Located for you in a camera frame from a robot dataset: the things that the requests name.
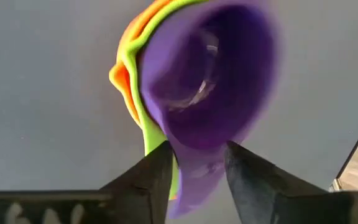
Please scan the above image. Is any purple plastic measuring cup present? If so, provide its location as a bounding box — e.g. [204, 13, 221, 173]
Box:
[137, 0, 281, 219]

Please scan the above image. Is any green plastic measuring cup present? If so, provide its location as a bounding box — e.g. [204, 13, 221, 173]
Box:
[116, 0, 209, 200]

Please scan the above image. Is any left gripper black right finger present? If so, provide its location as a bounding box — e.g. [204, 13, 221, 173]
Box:
[224, 140, 358, 224]

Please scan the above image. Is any orange plastic measuring cup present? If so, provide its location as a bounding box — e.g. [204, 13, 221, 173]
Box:
[108, 0, 180, 200]

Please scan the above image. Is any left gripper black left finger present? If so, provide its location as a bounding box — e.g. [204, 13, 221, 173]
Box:
[0, 140, 175, 224]

